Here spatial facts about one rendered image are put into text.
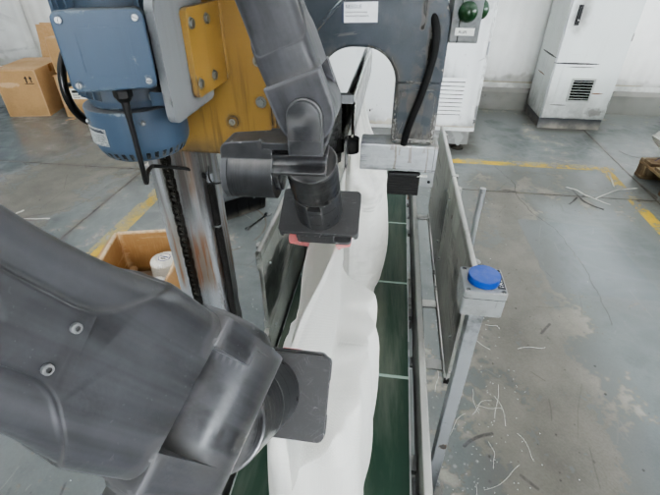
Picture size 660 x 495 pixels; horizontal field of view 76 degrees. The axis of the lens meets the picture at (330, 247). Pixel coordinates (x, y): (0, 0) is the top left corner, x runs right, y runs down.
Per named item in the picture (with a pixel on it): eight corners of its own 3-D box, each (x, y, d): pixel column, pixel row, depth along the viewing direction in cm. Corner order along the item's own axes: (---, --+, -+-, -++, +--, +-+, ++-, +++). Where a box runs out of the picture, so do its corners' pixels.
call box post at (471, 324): (432, 500, 128) (485, 308, 84) (422, 498, 129) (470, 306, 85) (431, 489, 131) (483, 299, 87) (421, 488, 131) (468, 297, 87)
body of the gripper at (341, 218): (287, 195, 58) (277, 162, 52) (361, 198, 57) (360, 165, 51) (280, 237, 56) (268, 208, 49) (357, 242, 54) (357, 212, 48)
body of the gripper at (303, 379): (216, 343, 37) (177, 348, 29) (333, 356, 35) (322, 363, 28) (205, 421, 36) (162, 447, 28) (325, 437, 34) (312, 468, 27)
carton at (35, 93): (51, 115, 434) (33, 69, 408) (10, 116, 432) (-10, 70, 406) (75, 99, 483) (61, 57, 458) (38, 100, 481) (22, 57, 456)
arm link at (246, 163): (320, 100, 38) (332, 81, 46) (198, 98, 40) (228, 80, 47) (323, 217, 45) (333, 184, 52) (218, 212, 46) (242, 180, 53)
